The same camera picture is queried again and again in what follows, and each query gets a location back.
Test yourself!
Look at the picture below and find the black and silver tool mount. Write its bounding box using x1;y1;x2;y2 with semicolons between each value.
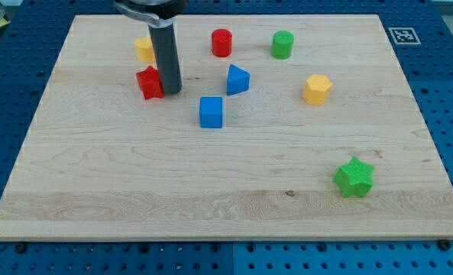
114;0;188;28

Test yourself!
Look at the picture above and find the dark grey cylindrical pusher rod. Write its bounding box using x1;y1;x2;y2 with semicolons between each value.
148;19;183;95

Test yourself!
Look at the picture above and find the blue cube block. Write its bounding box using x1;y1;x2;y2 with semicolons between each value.
199;96;223;128

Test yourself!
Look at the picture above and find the yellow block behind rod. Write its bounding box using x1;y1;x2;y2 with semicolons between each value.
134;36;155;63

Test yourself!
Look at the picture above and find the red star block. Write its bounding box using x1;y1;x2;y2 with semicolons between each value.
136;66;164;100

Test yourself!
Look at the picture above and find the red cylinder block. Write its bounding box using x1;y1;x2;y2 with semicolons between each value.
211;28;233;57

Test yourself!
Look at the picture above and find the blue triangular prism block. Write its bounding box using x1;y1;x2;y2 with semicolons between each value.
227;64;251;95

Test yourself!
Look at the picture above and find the green cylinder block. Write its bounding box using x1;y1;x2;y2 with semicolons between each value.
271;31;294;60

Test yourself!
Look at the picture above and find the light wooden board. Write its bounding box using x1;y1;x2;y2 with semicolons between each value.
0;15;453;242

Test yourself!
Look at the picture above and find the yellow hexagon block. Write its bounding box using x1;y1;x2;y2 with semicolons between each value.
303;74;332;105

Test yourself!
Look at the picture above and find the green star block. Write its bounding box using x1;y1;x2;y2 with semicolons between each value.
333;157;374;197

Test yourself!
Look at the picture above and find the white fiducial marker tag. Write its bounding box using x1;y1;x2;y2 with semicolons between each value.
389;27;421;45

